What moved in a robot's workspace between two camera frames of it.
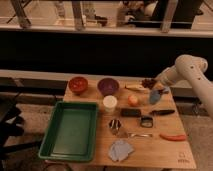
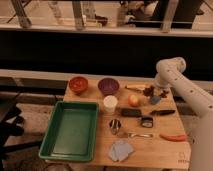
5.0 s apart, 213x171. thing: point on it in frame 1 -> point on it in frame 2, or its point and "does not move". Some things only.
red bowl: (78, 84) does not move
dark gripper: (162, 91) -> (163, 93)
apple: (133, 100) does not move
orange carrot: (173, 137) does not move
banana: (136, 87) does not move
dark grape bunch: (148, 82) -> (148, 91)
